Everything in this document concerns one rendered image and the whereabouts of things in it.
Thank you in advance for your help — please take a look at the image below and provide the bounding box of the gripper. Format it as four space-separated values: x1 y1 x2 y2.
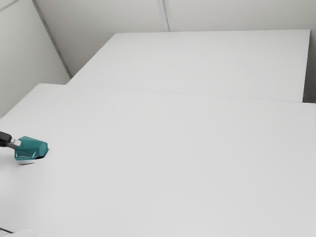
0 131 22 151

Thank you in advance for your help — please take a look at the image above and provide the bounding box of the teal faceted mug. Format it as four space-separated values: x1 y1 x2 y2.
14 136 49 161

